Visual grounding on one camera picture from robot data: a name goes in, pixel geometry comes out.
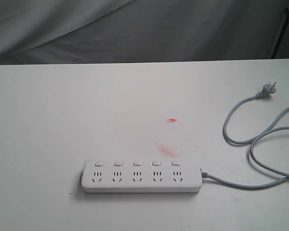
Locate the black tripod stand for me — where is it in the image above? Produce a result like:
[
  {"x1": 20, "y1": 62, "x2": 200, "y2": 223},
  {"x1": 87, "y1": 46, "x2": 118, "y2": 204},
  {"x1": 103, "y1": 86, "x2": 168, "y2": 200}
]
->
[{"x1": 270, "y1": 6, "x2": 289, "y2": 59}]

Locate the white five-outlet power strip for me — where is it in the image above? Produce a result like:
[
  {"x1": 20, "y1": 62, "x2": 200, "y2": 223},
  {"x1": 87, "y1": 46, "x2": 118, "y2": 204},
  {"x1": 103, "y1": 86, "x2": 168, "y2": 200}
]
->
[{"x1": 81, "y1": 157, "x2": 202, "y2": 193}]

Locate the grey backdrop cloth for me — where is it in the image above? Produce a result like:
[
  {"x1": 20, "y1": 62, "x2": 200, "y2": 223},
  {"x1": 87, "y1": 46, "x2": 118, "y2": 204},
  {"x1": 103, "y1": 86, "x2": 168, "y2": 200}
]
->
[{"x1": 0, "y1": 0, "x2": 289, "y2": 64}]

